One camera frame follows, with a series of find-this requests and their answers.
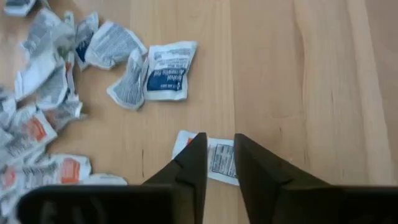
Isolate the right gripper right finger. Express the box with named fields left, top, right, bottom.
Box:
left=234, top=133, right=398, bottom=224

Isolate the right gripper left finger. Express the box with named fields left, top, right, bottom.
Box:
left=17, top=133, right=208, bottom=224

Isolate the white packet orange label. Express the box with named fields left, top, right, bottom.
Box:
left=172, top=129, right=240, bottom=187
left=0, top=86, right=17, bottom=130
left=0, top=164, right=24, bottom=200
left=2, top=105, right=58, bottom=162
left=21, top=154, right=93, bottom=187

